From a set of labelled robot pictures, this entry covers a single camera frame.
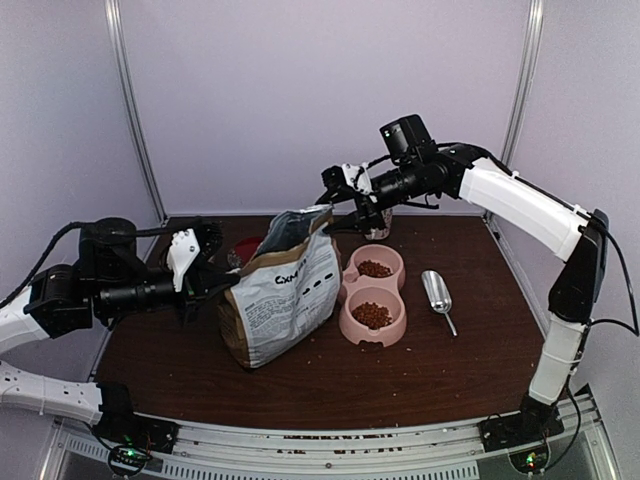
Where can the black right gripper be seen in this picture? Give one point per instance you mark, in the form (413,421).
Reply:
(358,221)

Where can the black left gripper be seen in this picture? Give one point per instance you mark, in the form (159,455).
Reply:
(202,282)

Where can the brown pet food bag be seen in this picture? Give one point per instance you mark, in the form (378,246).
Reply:
(286,291)

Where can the pink double pet bowl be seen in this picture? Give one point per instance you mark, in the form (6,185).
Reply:
(358,289)

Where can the metal food scoop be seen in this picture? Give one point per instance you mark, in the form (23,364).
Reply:
(439,297)

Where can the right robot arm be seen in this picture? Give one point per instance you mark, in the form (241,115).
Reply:
(415,165)

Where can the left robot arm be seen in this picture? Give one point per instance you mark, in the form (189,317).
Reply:
(120,271)

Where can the brown kibble pet food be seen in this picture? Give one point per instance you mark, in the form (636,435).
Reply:
(372,315)

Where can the small patterned cup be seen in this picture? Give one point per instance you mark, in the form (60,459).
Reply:
(242,252)

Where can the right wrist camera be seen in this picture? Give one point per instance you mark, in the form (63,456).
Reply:
(353,177)

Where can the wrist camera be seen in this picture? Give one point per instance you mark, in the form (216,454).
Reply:
(353,177)
(190,250)

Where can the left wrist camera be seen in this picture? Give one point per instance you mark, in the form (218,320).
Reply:
(190,250)

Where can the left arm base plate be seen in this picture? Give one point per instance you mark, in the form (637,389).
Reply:
(144,433)

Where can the right aluminium wall post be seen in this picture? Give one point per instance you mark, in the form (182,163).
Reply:
(529,59)

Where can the aluminium wall post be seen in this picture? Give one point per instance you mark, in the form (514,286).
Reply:
(529,59)
(116,32)

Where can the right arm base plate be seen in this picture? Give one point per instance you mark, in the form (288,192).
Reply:
(498,432)

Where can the left aluminium wall post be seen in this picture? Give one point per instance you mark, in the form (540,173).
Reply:
(116,32)

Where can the aluminium front rail frame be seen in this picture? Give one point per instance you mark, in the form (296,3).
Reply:
(451,450)

